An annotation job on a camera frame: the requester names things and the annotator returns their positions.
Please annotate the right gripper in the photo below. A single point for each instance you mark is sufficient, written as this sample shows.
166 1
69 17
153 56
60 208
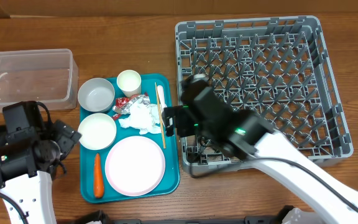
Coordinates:
183 126

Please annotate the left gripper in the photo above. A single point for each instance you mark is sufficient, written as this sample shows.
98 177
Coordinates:
64 135

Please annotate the white ceramic bowl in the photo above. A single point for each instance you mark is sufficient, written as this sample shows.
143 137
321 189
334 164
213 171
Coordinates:
98 131

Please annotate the orange carrot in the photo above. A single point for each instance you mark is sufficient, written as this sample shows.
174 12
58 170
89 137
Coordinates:
98 184

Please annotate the grey bowl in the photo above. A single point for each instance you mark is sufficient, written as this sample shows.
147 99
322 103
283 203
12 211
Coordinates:
96 95

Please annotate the white round plate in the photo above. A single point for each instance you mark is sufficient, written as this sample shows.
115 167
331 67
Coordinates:
135 166

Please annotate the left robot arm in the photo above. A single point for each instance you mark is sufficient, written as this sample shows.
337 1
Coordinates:
31 151

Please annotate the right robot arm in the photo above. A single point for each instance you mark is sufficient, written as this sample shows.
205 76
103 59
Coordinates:
244 134

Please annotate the grey dishwasher rack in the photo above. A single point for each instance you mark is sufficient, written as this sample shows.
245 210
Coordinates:
278 67

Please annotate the white plastic fork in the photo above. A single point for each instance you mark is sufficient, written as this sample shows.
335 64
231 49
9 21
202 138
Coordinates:
161 96

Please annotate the crumpled white napkin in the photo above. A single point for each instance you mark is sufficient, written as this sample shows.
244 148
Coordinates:
145 118

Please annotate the wooden chopstick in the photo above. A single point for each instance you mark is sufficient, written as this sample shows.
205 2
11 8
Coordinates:
160 117

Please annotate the red foil wrapper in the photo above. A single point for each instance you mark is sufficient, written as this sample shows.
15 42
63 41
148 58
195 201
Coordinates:
123 104

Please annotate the clear plastic bin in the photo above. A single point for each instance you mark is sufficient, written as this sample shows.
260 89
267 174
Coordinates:
49 76

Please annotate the teal plastic tray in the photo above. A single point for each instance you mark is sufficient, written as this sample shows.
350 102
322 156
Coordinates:
168 184

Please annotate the white paper cup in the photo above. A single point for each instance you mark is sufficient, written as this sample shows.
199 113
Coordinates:
129 82

